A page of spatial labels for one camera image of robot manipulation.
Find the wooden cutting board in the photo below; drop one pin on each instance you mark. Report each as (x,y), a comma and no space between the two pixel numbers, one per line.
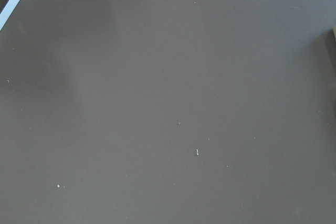
(334,32)

